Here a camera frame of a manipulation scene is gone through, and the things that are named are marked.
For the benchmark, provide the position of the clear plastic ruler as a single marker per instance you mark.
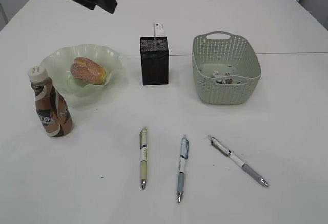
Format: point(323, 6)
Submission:
point(159, 30)

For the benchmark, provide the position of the sugared bread roll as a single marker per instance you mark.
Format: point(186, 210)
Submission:
point(88, 71)

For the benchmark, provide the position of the brown Nescafe coffee bottle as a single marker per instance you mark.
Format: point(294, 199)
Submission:
point(51, 107)

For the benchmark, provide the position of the light blue pen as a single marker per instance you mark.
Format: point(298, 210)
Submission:
point(184, 150)

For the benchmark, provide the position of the white grey pen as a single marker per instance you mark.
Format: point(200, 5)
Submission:
point(239, 162)

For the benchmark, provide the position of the black mesh pen holder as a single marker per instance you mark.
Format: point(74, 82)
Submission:
point(154, 52)

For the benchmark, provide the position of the cream patterned pen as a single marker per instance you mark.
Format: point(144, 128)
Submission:
point(143, 143)

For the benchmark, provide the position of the green plastic basket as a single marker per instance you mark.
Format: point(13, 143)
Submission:
point(234, 58)

